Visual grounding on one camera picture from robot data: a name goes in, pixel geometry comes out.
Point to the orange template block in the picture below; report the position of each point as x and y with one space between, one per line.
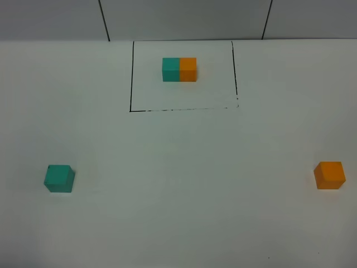
188 69

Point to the green template block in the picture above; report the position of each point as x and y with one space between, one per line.
171 69

